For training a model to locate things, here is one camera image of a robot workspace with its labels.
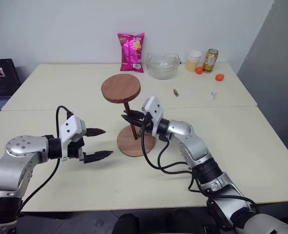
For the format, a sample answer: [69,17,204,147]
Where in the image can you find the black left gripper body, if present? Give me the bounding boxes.
[67,136,86,163]

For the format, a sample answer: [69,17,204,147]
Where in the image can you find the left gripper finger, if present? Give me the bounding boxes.
[86,127,107,137]
[83,150,114,164]

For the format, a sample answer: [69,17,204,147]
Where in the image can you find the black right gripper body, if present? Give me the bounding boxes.
[138,112,154,137]

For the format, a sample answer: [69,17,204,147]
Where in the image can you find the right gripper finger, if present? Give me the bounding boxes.
[124,110,145,118]
[120,114,145,126]

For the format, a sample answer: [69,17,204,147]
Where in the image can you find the wooden pole with round disc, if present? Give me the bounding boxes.
[101,74,142,141]

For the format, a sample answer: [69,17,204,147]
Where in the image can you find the round wooden base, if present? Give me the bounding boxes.
[116,125,155,157]

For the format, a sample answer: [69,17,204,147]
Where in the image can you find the clear glass bowl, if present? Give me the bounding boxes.
[145,51,182,80]

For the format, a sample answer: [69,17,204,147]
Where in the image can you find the pink chip bag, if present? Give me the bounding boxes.
[117,32,146,73]

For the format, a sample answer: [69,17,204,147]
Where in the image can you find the dark rounded shape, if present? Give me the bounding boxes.
[113,213,135,234]

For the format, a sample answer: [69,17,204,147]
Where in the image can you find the plastic cup with liquid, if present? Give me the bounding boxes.
[186,50,203,72]

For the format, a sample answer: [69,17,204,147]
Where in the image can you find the orange drink can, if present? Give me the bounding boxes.
[202,48,219,74]

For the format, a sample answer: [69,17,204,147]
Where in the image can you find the black laptop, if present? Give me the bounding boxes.
[0,58,22,125]

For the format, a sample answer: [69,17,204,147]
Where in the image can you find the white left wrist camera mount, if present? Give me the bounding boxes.
[59,115,87,162]

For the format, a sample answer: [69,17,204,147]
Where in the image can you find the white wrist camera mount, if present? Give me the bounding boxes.
[141,96,165,137]
[59,115,87,162]

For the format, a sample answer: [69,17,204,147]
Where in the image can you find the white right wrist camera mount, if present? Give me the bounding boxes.
[141,96,165,137]

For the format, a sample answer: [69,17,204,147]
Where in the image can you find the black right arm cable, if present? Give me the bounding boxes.
[140,112,258,213]

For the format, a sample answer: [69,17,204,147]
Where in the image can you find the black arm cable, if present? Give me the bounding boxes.
[140,112,258,213]
[20,105,73,208]

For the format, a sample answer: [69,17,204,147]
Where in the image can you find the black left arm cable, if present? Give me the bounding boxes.
[20,105,73,208]

